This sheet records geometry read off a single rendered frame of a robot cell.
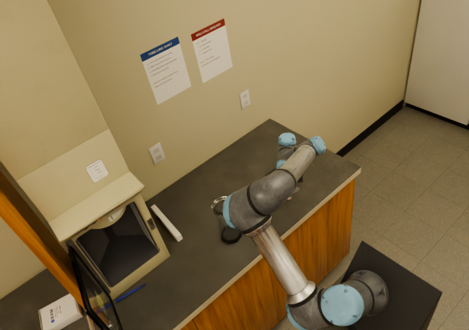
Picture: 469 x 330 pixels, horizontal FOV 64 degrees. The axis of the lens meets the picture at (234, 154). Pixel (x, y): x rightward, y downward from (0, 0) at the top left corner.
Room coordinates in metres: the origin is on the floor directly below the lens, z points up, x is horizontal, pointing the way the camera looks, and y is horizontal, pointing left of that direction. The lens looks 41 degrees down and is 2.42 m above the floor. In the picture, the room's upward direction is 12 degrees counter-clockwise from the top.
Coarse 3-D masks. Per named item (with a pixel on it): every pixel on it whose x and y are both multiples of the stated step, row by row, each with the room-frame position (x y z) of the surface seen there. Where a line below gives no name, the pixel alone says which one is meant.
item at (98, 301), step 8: (72, 256) 0.83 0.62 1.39; (80, 264) 0.84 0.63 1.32; (80, 272) 0.79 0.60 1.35; (88, 272) 0.86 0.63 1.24; (88, 280) 0.79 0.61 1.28; (80, 288) 0.69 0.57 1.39; (88, 288) 0.74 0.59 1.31; (96, 288) 0.81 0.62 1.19; (88, 296) 0.69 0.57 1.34; (96, 296) 0.76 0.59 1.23; (104, 296) 0.83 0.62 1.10; (96, 304) 0.70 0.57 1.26; (104, 304) 0.77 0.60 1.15; (88, 312) 0.61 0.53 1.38; (96, 312) 0.66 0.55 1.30; (104, 312) 0.71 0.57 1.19; (112, 312) 0.79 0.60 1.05; (104, 320) 0.66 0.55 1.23; (112, 320) 0.72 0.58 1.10; (112, 328) 0.67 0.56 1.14
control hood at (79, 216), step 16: (128, 176) 1.04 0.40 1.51; (96, 192) 0.99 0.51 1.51; (112, 192) 0.97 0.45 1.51; (128, 192) 0.96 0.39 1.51; (80, 208) 0.93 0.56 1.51; (96, 208) 0.91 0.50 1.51; (112, 208) 0.90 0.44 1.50; (64, 224) 0.87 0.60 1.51; (80, 224) 0.85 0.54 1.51; (64, 240) 0.81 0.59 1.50
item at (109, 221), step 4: (124, 208) 1.07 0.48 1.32; (116, 212) 1.03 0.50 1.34; (120, 212) 1.04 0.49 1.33; (112, 216) 1.02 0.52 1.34; (116, 216) 1.02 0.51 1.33; (120, 216) 1.03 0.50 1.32; (104, 220) 1.00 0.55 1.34; (108, 220) 1.00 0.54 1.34; (112, 220) 1.01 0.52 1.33; (116, 220) 1.01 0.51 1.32; (100, 224) 1.00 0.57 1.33; (104, 224) 1.00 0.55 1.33; (108, 224) 1.00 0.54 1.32; (92, 228) 1.00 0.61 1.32; (96, 228) 0.99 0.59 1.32; (100, 228) 0.99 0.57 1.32
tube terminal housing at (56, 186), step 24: (96, 144) 1.04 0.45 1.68; (48, 168) 0.95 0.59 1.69; (72, 168) 0.98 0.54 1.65; (120, 168) 1.05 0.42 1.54; (24, 192) 0.90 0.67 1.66; (48, 192) 0.93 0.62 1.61; (72, 192) 0.96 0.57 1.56; (48, 216) 0.90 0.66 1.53; (144, 216) 1.05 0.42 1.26; (72, 240) 0.91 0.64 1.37; (144, 264) 1.00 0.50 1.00; (120, 288) 0.93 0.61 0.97
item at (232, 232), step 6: (216, 198) 1.16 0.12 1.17; (222, 198) 1.15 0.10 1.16; (216, 204) 1.14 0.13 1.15; (222, 204) 1.15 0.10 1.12; (216, 210) 1.13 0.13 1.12; (222, 210) 1.15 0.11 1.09; (216, 216) 1.09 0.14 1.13; (222, 216) 1.07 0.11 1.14; (222, 222) 1.07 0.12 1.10; (222, 228) 1.08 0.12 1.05; (228, 228) 1.07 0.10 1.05; (222, 234) 1.09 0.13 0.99; (228, 234) 1.07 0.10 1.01; (234, 234) 1.07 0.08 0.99
